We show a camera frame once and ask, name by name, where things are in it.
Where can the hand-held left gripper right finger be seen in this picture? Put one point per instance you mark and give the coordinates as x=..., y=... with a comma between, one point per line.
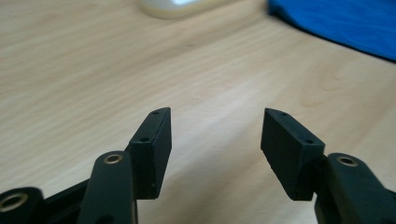
x=289, y=152

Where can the blue cloth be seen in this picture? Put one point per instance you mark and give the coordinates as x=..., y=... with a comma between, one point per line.
x=342, y=21

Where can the white round dish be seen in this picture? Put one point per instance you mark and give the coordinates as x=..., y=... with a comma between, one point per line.
x=177, y=6

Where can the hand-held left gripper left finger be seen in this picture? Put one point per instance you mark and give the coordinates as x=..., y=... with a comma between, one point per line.
x=149, y=155

